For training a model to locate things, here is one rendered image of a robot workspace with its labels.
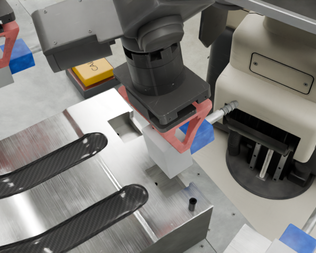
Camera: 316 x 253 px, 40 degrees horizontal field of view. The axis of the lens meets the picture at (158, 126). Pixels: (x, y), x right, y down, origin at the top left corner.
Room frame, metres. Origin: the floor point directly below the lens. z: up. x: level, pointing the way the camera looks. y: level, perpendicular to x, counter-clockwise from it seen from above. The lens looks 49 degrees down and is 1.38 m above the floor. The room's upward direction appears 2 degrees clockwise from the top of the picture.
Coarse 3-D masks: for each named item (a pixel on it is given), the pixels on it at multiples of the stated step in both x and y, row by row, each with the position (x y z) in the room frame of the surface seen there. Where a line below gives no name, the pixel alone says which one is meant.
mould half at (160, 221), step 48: (96, 96) 0.48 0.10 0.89; (0, 144) 0.39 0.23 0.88; (48, 144) 0.39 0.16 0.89; (144, 144) 0.39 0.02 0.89; (48, 192) 0.31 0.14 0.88; (96, 192) 0.31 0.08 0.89; (192, 192) 0.31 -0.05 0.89; (0, 240) 0.23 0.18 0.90; (96, 240) 0.24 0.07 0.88; (144, 240) 0.24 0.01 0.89; (192, 240) 0.27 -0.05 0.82
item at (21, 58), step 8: (16, 40) 0.54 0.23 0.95; (0, 48) 0.51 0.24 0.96; (16, 48) 0.52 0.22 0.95; (24, 48) 0.52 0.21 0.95; (32, 48) 0.53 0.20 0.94; (40, 48) 0.54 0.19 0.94; (0, 56) 0.49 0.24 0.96; (16, 56) 0.50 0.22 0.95; (24, 56) 0.51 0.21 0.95; (32, 56) 0.51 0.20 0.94; (16, 64) 0.50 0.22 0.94; (24, 64) 0.50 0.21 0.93; (32, 64) 0.51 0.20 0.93; (0, 72) 0.48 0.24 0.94; (8, 72) 0.49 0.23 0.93; (16, 72) 0.50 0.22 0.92; (0, 80) 0.48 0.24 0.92; (8, 80) 0.48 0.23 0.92
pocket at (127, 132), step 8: (128, 112) 0.45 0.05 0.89; (112, 120) 0.44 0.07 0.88; (120, 120) 0.45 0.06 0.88; (128, 120) 0.45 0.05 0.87; (136, 120) 0.45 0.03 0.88; (112, 128) 0.44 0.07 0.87; (120, 128) 0.44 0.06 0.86; (128, 128) 0.44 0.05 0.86; (136, 128) 0.44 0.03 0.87; (120, 136) 0.42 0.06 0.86; (128, 136) 0.43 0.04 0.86; (136, 136) 0.43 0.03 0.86
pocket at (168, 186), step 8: (152, 168) 0.35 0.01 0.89; (160, 168) 0.36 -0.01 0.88; (152, 176) 0.35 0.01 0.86; (160, 176) 0.35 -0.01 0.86; (176, 176) 0.35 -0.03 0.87; (160, 184) 0.34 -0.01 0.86; (168, 184) 0.34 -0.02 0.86; (176, 184) 0.34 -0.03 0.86; (184, 184) 0.33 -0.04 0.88; (168, 192) 0.33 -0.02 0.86; (176, 192) 0.33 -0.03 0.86
